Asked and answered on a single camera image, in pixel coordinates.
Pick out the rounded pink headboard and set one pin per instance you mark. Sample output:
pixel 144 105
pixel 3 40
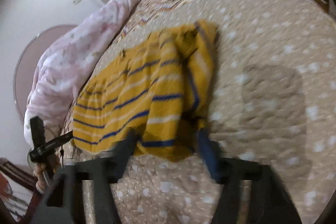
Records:
pixel 24 70

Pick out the person's left hand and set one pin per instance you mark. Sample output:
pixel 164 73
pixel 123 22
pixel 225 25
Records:
pixel 41 174

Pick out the yellow striped knit sweater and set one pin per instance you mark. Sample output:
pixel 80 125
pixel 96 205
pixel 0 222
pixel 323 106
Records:
pixel 160 89

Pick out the beige dotted quilted bedspread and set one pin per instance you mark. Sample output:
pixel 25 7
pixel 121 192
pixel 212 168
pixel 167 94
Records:
pixel 274 100

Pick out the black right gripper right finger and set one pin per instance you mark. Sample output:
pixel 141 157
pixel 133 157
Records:
pixel 269 201

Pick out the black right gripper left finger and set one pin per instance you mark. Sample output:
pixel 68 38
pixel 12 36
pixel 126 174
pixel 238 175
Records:
pixel 63 200

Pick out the wall switch plate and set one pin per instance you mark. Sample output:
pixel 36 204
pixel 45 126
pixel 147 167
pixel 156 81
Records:
pixel 76 2

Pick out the pink floral comforter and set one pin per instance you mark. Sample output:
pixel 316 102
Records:
pixel 65 66

